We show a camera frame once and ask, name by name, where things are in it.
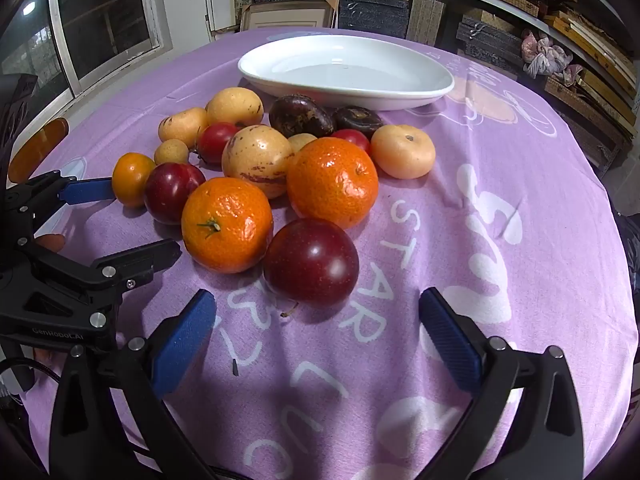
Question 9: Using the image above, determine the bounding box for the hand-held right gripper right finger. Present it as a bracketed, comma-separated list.
[418, 287, 585, 480]

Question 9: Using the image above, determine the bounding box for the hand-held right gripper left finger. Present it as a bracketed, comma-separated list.
[48, 288, 221, 480]

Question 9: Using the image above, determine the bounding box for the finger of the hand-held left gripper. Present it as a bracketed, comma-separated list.
[5, 170, 117, 241]
[92, 239, 182, 292]

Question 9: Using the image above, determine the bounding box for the small orange-yellow round fruit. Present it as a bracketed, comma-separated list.
[111, 152, 157, 209]

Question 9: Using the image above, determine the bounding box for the small dark red plum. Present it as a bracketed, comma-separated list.
[144, 162, 207, 225]

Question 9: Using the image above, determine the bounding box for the orange mandarin with green stem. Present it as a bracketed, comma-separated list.
[181, 177, 274, 274]

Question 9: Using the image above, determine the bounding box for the tan longan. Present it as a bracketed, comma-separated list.
[287, 133, 318, 155]
[153, 139, 191, 166]

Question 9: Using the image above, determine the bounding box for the plain yellow pepino melon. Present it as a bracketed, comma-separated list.
[158, 107, 209, 148]

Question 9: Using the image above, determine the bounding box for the red tomato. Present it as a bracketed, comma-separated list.
[330, 129, 372, 156]
[196, 122, 241, 165]

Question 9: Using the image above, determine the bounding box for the pale purple-striped pepino melon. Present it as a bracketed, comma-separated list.
[221, 125, 296, 199]

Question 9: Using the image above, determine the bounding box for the large dark red plum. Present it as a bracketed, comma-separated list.
[263, 218, 360, 309]

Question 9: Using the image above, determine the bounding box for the yellow brown-marked pepino melon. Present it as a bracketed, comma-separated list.
[205, 87, 264, 128]

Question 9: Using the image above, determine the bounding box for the pale orange persimmon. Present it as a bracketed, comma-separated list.
[370, 124, 436, 180]

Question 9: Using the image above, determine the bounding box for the white oval plate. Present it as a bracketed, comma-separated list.
[238, 35, 455, 111]

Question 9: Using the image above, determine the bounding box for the person's left hand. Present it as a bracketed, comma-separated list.
[34, 233, 67, 255]

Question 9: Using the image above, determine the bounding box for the orange wooden chair back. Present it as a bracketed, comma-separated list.
[7, 117, 70, 183]

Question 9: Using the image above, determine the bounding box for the purple printed tablecloth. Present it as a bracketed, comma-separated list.
[22, 27, 633, 480]

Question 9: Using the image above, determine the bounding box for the pink plastic bag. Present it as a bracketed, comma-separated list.
[521, 29, 583, 86]

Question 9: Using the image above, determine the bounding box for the stack of dark grey boxes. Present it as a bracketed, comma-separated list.
[456, 15, 525, 73]
[338, 0, 414, 38]

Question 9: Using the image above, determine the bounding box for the stack of yellow wooden boxes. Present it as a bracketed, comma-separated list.
[542, 7, 640, 136]

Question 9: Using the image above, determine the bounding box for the upright woven box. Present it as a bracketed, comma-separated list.
[406, 0, 446, 45]

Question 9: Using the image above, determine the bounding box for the black cable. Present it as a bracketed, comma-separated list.
[0, 357, 51, 396]

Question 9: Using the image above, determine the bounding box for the window with white frame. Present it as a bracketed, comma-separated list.
[0, 0, 173, 111]

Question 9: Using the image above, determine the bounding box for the wooden picture frame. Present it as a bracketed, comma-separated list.
[239, 0, 341, 35]

